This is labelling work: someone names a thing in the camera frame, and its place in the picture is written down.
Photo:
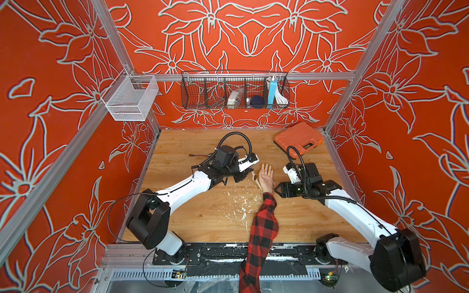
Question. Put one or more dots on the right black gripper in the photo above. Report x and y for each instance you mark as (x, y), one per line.
(285, 186)

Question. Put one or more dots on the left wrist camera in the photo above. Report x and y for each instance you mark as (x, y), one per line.
(226, 155)

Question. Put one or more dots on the black wire basket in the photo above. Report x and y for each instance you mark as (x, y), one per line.
(209, 90)

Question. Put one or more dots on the light blue box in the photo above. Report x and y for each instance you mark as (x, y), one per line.
(272, 88)

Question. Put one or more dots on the silver grey pouch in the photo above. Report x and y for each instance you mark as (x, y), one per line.
(235, 99)

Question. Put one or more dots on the orange plastic tool case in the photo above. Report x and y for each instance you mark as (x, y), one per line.
(301, 136)

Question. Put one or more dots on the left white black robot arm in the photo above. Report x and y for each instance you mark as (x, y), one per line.
(149, 218)

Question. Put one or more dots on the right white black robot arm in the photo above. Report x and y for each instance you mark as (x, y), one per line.
(391, 255)

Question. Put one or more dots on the dark blue round object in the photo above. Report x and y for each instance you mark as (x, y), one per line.
(257, 102)

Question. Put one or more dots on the black charger board with connectors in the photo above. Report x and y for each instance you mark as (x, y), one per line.
(206, 157)

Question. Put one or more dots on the red black plaid sleeve arm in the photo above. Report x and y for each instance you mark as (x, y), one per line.
(264, 230)

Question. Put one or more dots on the clear plastic bin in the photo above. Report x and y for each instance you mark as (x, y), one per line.
(131, 99)

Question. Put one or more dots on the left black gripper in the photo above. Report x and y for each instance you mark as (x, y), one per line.
(241, 176)

